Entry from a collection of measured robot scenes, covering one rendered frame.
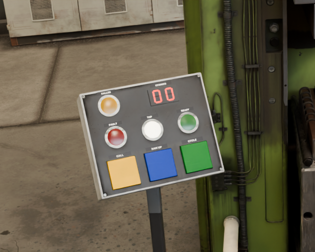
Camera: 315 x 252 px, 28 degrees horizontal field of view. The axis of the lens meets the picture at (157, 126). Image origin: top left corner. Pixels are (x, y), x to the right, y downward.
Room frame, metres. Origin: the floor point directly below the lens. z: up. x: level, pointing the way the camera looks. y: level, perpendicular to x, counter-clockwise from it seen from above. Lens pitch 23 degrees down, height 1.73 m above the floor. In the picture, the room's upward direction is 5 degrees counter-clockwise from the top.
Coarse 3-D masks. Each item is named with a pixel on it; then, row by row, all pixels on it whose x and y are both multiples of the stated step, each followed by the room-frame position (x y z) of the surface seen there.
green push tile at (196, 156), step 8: (192, 144) 1.51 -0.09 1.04; (200, 144) 1.52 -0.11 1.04; (184, 152) 1.50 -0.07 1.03; (192, 152) 1.50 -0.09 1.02; (200, 152) 1.51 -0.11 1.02; (208, 152) 1.51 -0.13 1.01; (184, 160) 1.49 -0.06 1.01; (192, 160) 1.49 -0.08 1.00; (200, 160) 1.50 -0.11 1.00; (208, 160) 1.50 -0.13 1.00; (192, 168) 1.48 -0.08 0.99; (200, 168) 1.48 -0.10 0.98; (208, 168) 1.49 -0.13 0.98
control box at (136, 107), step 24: (96, 96) 1.55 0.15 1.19; (120, 96) 1.56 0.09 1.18; (144, 96) 1.57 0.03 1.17; (168, 96) 1.58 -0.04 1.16; (192, 96) 1.59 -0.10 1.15; (96, 120) 1.51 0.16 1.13; (120, 120) 1.52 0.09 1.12; (144, 120) 1.53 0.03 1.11; (168, 120) 1.55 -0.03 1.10; (96, 144) 1.48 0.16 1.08; (120, 144) 1.49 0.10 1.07; (144, 144) 1.50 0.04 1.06; (168, 144) 1.51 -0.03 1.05; (216, 144) 1.53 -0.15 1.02; (96, 168) 1.45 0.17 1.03; (144, 168) 1.47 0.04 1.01; (216, 168) 1.50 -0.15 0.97; (96, 192) 1.48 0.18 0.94; (120, 192) 1.42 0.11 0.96
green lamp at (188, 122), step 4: (184, 116) 1.55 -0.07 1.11; (188, 116) 1.56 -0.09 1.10; (192, 116) 1.56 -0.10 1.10; (180, 120) 1.55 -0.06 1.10; (184, 120) 1.55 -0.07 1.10; (188, 120) 1.55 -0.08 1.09; (192, 120) 1.55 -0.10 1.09; (180, 124) 1.54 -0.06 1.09; (184, 124) 1.54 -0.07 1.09; (188, 124) 1.54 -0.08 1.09; (192, 124) 1.55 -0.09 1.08; (184, 128) 1.54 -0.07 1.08; (188, 128) 1.54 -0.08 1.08; (192, 128) 1.54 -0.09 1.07
